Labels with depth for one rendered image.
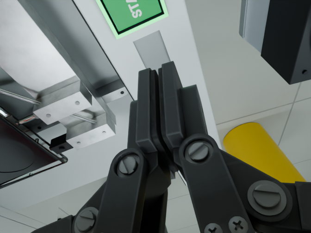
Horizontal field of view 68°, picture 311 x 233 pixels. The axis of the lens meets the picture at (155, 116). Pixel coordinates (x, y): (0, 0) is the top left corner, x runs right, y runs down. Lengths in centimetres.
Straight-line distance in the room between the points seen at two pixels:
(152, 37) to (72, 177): 52
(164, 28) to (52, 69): 18
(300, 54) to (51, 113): 39
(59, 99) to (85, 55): 10
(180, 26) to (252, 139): 184
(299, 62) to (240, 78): 133
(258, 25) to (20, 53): 39
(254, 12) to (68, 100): 34
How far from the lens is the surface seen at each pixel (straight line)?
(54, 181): 71
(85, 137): 42
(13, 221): 86
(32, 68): 37
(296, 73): 45
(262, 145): 202
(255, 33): 49
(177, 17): 25
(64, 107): 37
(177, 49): 27
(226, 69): 164
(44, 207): 97
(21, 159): 49
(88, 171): 67
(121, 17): 23
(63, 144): 44
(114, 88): 43
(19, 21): 34
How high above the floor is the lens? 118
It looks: 43 degrees down
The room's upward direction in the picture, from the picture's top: 164 degrees clockwise
